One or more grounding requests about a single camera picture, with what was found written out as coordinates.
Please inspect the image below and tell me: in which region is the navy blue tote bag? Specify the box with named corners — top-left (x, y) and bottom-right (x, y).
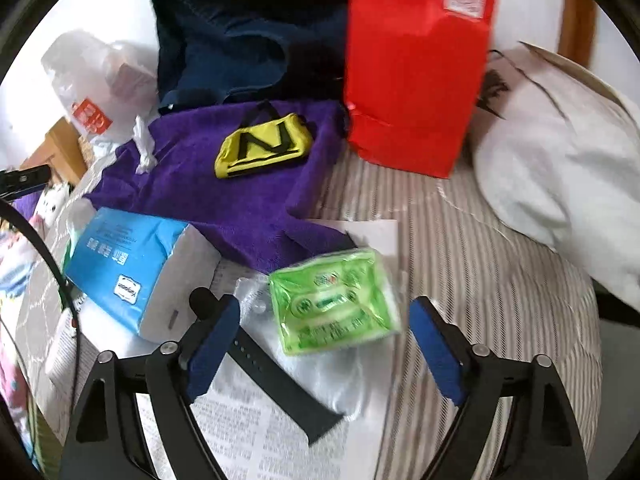
top-left (152, 0), bottom-right (347, 113)

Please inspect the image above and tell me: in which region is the yellow black small pouch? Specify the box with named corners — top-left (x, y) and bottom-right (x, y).
top-left (214, 101), bottom-right (314, 179)

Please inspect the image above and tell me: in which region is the blue tissue pack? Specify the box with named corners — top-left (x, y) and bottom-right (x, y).
top-left (66, 207), bottom-right (221, 344)

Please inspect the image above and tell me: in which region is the white twisted plastic piece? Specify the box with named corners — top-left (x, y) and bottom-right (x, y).
top-left (132, 116), bottom-right (157, 174)

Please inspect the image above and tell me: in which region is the green wet wipes pack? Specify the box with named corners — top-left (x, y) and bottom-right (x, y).
top-left (269, 247), bottom-right (402, 356)

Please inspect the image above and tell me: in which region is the printed newspaper sheet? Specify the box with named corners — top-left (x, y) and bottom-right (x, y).
top-left (44, 218), bottom-right (400, 480)

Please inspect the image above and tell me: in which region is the striped bed quilt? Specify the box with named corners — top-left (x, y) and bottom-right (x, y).
top-left (14, 146), bottom-right (604, 480)

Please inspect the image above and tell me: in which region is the wooden headboard post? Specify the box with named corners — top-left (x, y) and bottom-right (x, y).
top-left (558, 0), bottom-right (597, 67)

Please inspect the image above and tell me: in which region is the red paper shopping bag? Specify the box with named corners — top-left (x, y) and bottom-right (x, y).
top-left (344, 0), bottom-right (495, 178)

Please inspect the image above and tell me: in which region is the clear mesh drawstring pouch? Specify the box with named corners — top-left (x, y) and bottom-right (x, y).
top-left (234, 274), bottom-right (395, 422)

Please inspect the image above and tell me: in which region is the purple towel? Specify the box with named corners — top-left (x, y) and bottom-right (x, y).
top-left (86, 101), bottom-right (355, 273)

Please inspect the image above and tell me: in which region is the wooden furniture piece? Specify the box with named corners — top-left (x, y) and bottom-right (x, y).
top-left (20, 117), bottom-right (96, 186)

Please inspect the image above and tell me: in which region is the white Nike bag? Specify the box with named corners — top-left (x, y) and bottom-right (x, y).
top-left (469, 42), bottom-right (639, 308)

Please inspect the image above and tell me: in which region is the white Miniso plastic bag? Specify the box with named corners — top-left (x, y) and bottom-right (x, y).
top-left (41, 32), bottom-right (157, 144)

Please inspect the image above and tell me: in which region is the black watch strap long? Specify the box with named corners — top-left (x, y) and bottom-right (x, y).
top-left (228, 327), bottom-right (343, 446)

